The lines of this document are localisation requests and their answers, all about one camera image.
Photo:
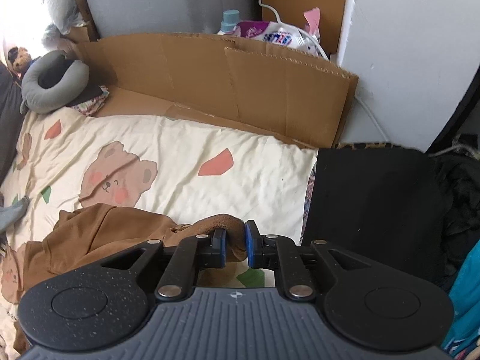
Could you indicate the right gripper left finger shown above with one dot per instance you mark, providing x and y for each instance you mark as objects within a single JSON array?
[{"x": 182, "y": 264}]

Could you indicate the pink item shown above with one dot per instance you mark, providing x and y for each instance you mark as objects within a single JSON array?
[{"x": 312, "y": 18}]

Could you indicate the dark grey pillow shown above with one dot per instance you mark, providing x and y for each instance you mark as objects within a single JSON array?
[{"x": 11, "y": 119}]

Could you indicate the grey neck pillow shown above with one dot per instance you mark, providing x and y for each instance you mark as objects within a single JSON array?
[{"x": 51, "y": 82}]

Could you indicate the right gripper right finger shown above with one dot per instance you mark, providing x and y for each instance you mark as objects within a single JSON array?
[{"x": 282, "y": 256}]

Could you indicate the floral folded cloth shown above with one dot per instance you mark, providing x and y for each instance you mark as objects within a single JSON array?
[{"x": 93, "y": 105}]

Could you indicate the small teddy bear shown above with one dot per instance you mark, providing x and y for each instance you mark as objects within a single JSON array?
[{"x": 20, "y": 59}]

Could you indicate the teal patterned garment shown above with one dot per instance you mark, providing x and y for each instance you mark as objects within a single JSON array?
[{"x": 462, "y": 340}]

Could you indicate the leopard print cloth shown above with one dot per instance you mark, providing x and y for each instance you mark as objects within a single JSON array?
[{"x": 363, "y": 145}]

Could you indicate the purple white detergent bag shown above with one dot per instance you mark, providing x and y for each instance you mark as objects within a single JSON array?
[{"x": 281, "y": 35}]

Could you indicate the blue denim garment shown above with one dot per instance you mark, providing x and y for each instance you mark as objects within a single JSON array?
[{"x": 11, "y": 214}]

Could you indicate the brown cardboard sheet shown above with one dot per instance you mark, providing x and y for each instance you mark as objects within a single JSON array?
[{"x": 224, "y": 81}]

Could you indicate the cream bear print bedsheet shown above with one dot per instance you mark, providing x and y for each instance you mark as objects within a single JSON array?
[{"x": 182, "y": 169}]

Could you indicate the black folded garment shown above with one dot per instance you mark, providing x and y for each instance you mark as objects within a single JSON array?
[{"x": 381, "y": 203}]

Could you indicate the detergent bottle blue cap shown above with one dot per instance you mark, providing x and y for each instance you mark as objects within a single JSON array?
[{"x": 230, "y": 23}]

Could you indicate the brown printed t-shirt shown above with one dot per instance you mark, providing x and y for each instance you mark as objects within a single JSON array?
[{"x": 88, "y": 289}]

